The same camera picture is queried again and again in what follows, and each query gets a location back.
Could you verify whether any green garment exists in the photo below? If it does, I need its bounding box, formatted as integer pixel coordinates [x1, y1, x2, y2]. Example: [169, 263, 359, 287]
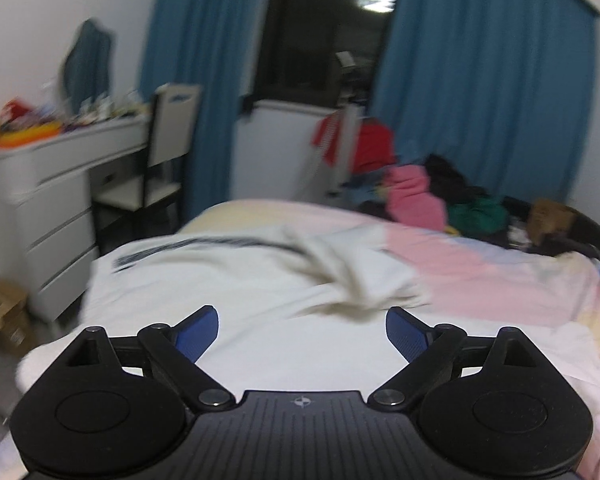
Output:
[447, 197, 511, 237]

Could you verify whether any pile of colourful small items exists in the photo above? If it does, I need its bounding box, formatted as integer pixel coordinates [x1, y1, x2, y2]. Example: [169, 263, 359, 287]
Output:
[0, 91, 150, 150]

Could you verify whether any bed with pastel pink blanket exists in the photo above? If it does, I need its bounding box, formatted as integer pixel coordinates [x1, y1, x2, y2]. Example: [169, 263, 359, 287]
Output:
[177, 199, 600, 480]

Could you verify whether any white rack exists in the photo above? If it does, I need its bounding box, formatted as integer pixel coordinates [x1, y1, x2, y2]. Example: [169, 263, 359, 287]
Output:
[300, 92, 370, 197]

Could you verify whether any white garment with dark stripe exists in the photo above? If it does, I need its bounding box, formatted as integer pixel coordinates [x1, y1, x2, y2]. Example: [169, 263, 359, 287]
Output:
[15, 224, 600, 461]

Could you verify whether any white dressing desk with drawers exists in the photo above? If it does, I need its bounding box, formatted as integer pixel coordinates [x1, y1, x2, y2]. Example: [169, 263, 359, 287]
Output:
[0, 110, 153, 325]

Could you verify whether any red garment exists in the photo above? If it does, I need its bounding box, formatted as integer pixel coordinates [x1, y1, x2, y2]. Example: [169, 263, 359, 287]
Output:
[312, 110, 397, 175]

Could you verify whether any dark window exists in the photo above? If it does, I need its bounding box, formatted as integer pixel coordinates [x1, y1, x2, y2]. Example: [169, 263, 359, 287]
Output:
[252, 0, 402, 111]

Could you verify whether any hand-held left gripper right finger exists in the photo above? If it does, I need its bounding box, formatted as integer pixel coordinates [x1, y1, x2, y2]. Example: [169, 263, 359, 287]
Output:
[367, 306, 542, 411]

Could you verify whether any black garment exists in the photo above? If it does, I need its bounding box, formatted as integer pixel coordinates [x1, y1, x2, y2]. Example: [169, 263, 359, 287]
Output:
[422, 154, 492, 207]

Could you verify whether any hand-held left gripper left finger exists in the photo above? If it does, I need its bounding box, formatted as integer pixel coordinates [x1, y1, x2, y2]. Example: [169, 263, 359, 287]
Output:
[67, 305, 234, 412]

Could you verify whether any white chair with black frame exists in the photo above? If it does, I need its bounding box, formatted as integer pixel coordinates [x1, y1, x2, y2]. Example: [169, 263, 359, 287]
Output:
[91, 84, 203, 257]

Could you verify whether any blue curtain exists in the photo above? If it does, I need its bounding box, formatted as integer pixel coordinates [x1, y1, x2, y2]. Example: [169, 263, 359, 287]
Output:
[369, 0, 599, 207]
[139, 0, 279, 222]

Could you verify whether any pink garment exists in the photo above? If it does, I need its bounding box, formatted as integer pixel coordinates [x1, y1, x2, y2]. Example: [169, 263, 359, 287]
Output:
[383, 165, 449, 232]

